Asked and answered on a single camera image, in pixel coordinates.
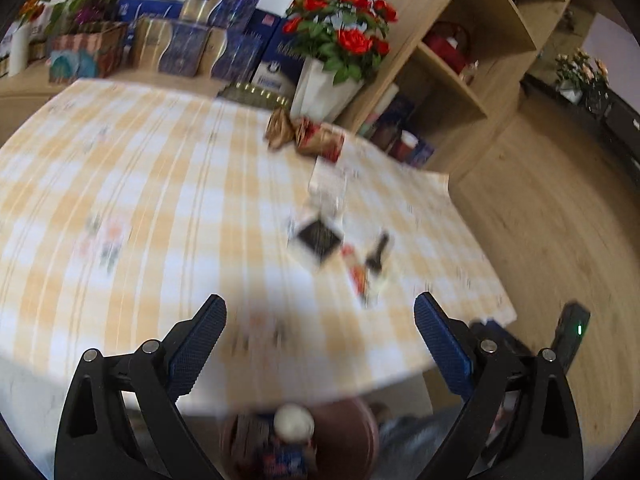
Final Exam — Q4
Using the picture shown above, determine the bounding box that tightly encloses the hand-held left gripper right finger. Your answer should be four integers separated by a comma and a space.
413, 291, 586, 480

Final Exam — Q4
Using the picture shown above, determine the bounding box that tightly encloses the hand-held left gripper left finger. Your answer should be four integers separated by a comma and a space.
54, 294, 228, 480

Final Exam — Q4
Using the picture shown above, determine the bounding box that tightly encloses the small red packet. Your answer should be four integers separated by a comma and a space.
341, 244, 376, 308

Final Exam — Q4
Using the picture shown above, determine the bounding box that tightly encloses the small black item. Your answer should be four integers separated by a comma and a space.
364, 230, 395, 273

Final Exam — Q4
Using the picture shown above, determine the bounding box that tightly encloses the white round cap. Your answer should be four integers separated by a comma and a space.
274, 404, 316, 442

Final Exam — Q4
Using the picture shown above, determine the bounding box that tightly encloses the brown round bin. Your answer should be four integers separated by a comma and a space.
220, 397, 381, 480

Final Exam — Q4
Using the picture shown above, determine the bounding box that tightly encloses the blue white box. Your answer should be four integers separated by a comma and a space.
255, 440, 318, 480

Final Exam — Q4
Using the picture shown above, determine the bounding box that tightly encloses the black square packet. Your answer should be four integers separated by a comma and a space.
287, 211, 347, 267

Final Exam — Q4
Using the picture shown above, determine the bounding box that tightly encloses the white packet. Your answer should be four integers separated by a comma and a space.
307, 156, 349, 211

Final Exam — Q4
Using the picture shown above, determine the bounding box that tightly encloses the gold wrapper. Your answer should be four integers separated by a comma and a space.
265, 109, 297, 152

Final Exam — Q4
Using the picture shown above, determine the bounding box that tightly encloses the red wrapper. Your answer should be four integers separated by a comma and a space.
294, 116, 347, 163

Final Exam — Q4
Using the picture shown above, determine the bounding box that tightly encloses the person's grey clothed leg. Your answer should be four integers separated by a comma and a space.
377, 402, 466, 480

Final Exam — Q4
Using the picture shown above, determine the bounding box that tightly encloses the checked floral tablecloth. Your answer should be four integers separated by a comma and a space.
0, 79, 518, 413

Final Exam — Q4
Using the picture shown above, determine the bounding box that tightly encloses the small blue box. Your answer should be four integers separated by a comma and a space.
400, 137, 436, 170

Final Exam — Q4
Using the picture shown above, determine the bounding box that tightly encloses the red paper cup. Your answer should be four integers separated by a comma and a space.
389, 130, 419, 161

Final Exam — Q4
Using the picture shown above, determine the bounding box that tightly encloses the dark low cabinet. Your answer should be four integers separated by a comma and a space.
520, 72, 640, 181

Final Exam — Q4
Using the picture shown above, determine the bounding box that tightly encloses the pastel paper cup stack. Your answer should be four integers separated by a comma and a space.
357, 82, 401, 141

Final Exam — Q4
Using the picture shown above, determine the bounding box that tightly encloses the gold strip pack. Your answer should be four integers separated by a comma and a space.
218, 81, 292, 109

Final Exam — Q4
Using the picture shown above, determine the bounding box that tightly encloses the peach flower plant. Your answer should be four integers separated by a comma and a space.
554, 49, 610, 106

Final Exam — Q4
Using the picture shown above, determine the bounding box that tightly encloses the white flower pot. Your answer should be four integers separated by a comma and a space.
291, 57, 366, 123

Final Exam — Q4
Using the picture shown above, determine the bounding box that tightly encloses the red teapot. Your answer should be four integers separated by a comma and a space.
424, 21, 473, 75

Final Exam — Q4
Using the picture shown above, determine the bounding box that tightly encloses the stack of blue gold boxes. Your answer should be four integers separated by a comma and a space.
117, 0, 386, 106

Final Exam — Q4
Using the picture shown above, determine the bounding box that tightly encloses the teal patterned basket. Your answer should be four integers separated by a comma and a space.
46, 21, 128, 85

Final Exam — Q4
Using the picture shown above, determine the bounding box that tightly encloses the wooden shelf unit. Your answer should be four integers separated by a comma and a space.
332, 0, 583, 171

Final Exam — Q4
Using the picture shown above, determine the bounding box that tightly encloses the red rose bouquet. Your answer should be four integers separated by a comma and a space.
282, 0, 398, 86

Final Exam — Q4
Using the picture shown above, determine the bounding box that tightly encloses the white bottle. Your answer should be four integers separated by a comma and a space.
7, 22, 33, 78

